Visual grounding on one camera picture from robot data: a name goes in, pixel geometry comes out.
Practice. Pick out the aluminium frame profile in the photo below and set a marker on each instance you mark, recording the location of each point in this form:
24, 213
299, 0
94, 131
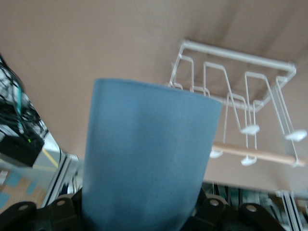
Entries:
288, 204
60, 178

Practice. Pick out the brown table cover mat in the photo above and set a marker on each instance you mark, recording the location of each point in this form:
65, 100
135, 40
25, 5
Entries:
96, 36

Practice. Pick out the blue plastic cup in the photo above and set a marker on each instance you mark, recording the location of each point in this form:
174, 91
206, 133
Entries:
149, 149

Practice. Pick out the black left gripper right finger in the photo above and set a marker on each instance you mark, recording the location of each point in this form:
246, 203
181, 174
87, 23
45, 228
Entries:
228, 219

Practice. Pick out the black electronics box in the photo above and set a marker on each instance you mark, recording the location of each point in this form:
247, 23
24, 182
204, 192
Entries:
19, 151

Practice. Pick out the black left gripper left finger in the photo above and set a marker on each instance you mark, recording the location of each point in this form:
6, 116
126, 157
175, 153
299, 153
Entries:
48, 216

